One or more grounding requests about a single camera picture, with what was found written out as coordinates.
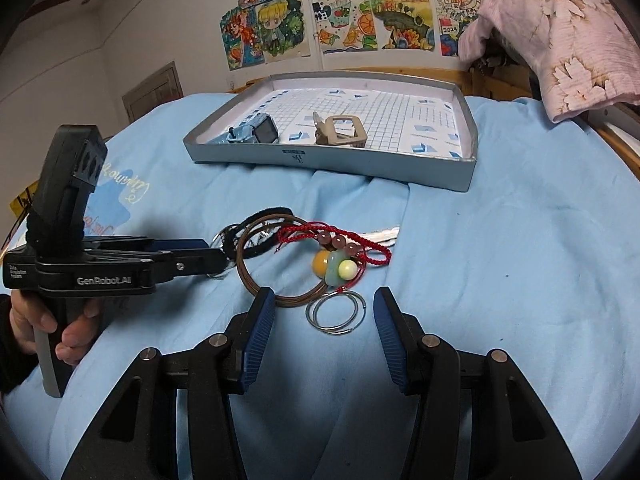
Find blue printed bedsheet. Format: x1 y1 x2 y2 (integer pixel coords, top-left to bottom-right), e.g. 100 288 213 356
0 92 640 480

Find white hair clip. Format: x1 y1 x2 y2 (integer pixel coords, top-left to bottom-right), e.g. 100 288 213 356
357 224 401 249

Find silver wire bangles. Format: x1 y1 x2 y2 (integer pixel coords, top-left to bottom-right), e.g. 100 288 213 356
306 294 362 335

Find brown wooden door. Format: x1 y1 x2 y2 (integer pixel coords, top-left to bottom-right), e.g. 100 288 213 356
121 61 184 124

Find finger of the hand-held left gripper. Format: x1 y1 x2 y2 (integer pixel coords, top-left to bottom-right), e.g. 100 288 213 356
145 236 211 257
150 248 231 292

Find person's left hand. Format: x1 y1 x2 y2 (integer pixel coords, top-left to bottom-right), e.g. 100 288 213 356
10 293 104 366

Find beige square watch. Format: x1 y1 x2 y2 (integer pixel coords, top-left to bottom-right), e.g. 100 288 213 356
311 110 370 150

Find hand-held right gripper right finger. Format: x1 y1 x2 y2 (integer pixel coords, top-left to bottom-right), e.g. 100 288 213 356
372 286 583 480

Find group of wall drawings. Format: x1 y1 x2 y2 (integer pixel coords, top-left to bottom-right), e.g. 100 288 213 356
217 0 503 72

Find red string beaded bracelet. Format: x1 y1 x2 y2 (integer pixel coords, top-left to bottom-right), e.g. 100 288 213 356
276 221 393 296

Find pink floral blanket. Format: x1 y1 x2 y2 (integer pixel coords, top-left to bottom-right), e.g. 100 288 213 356
458 0 640 124

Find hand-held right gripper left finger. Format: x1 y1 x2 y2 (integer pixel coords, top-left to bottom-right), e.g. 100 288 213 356
60 287 277 480

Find blue hair clip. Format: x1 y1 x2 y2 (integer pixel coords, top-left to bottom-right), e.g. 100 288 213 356
212 113 280 146

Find black hair tie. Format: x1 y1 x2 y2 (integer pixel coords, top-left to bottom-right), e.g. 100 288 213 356
220 205 296 261

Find silver hoop earring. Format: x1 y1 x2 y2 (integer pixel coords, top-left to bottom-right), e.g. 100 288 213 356
320 291 369 332

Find grey cardboard tray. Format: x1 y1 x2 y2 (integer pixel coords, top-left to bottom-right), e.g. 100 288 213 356
183 73 477 194

